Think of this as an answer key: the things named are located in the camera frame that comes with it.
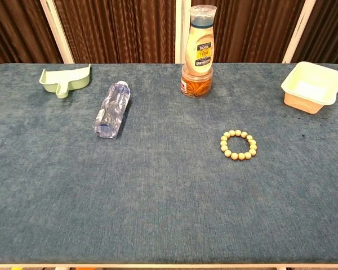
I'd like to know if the clear plastic water bottle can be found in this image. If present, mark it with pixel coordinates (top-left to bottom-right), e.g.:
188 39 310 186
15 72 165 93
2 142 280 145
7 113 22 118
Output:
92 80 131 139

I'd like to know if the light green plastic dustpan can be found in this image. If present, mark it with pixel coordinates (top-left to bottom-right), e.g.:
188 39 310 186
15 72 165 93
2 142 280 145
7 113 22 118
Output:
38 64 92 99

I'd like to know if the cream plastic food tray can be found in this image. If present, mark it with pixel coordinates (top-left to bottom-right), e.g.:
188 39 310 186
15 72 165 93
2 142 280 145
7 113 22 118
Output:
281 61 338 115

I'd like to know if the clear jar of rubber bands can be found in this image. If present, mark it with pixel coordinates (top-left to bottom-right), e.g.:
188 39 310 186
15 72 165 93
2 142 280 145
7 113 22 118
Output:
181 65 214 99

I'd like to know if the white screen frame post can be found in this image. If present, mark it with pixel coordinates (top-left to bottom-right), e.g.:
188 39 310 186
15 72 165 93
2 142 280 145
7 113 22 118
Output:
175 0 192 64
281 0 318 64
39 0 75 64

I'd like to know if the blue fabric table cover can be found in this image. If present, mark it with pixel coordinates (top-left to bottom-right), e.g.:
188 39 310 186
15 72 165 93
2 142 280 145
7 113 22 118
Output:
0 62 338 265

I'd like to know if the round wooden bead bracelet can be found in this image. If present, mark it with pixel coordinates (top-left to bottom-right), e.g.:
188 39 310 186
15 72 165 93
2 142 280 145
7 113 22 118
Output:
220 129 258 161

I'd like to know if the dark brown pleated curtain panel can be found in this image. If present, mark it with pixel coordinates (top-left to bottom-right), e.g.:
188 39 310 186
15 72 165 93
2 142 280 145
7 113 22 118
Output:
0 0 63 71
191 0 306 64
53 0 177 64
291 0 338 65

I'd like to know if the upside-down mayonnaise squeeze bottle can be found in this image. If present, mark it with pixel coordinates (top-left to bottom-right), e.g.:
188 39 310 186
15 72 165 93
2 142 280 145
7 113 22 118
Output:
185 4 217 76

